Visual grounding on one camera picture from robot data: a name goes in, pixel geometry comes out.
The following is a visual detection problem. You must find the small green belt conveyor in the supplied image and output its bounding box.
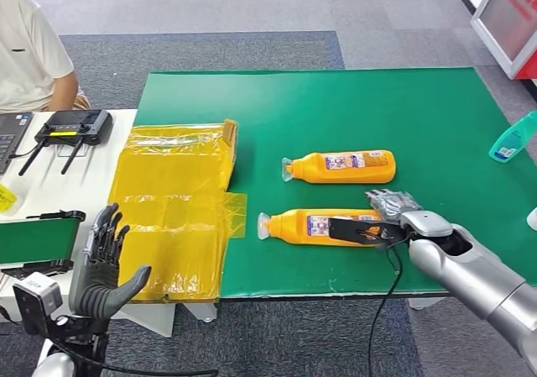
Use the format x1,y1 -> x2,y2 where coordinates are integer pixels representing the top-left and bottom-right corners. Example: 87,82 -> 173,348
0,210 -> 87,281

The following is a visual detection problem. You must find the white framed sign stand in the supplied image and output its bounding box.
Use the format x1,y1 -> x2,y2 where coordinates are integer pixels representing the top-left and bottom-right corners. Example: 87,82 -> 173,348
471,0 -> 537,81

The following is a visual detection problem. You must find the teal plastic bottle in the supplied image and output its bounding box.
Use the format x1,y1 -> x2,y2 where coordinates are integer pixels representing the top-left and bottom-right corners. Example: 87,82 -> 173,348
488,111 -> 537,165

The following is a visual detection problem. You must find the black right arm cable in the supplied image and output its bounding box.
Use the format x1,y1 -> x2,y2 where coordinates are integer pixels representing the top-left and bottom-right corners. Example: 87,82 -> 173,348
368,235 -> 406,377

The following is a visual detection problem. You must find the orange bottle with clear cap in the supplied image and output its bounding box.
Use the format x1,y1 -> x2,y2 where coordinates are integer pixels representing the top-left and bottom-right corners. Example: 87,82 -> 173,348
281,149 -> 397,186
256,208 -> 383,248

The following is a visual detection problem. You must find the yellow sticker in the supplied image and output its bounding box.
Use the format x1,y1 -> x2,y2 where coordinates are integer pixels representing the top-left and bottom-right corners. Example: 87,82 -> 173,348
0,184 -> 18,215

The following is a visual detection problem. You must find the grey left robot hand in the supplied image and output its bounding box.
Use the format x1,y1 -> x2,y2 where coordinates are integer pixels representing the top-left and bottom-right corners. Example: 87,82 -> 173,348
69,202 -> 152,322

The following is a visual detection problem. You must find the person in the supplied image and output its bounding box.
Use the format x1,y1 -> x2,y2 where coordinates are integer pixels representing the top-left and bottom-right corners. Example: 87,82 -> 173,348
0,0 -> 91,114

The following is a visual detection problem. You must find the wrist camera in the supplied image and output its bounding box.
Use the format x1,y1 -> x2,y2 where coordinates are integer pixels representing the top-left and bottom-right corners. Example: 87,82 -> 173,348
12,272 -> 64,338
328,217 -> 408,249

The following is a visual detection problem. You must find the green table mat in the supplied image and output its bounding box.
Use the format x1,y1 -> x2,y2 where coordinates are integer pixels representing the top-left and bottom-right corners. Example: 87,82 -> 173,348
133,67 -> 537,301

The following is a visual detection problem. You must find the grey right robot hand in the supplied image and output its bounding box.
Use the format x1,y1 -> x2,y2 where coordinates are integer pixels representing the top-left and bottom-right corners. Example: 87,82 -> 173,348
365,189 -> 422,224

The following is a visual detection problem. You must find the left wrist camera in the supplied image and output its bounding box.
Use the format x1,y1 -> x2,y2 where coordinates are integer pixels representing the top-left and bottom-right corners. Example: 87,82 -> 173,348
12,272 -> 64,338

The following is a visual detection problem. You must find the dark laptop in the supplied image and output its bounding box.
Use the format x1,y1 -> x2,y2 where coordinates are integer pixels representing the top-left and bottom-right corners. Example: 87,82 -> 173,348
0,112 -> 34,176

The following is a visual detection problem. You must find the black remote controller with antennas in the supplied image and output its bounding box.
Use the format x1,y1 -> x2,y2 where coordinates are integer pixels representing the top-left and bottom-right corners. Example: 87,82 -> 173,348
18,109 -> 114,176

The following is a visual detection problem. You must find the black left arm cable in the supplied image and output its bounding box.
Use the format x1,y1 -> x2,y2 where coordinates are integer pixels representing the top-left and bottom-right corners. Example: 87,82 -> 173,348
54,341 -> 219,377

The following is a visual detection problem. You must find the yellow plastic wrapped cardboard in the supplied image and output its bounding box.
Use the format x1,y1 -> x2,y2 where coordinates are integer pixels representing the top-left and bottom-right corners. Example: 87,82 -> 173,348
108,119 -> 248,304

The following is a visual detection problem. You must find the white side table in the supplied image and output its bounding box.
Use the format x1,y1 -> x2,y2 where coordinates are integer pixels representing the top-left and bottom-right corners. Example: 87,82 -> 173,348
0,108 -> 177,339

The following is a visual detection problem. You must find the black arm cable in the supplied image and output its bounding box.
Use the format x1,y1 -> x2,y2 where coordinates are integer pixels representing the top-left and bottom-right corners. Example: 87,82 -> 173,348
368,235 -> 406,377
54,341 -> 219,377

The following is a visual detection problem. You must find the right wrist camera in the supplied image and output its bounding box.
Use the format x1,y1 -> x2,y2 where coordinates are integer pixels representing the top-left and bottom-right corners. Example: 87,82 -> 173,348
328,217 -> 408,249

